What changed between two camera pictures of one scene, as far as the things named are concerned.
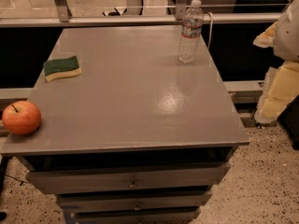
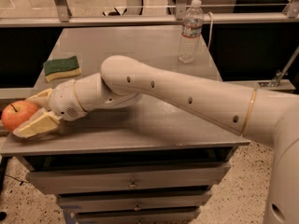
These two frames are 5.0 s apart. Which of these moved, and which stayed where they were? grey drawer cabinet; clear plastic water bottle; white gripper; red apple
Moved: white gripper
Stayed: clear plastic water bottle; grey drawer cabinet; red apple
